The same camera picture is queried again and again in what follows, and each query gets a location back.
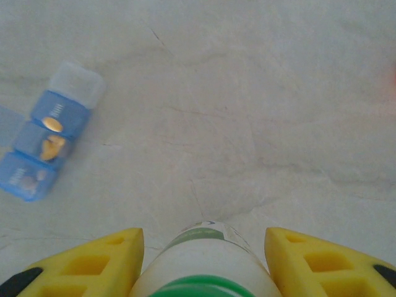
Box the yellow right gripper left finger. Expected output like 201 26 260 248
0 227 145 297

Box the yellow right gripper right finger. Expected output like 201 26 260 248
264 226 396 297

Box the white pill bottle green cap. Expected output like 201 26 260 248
129 219 281 297

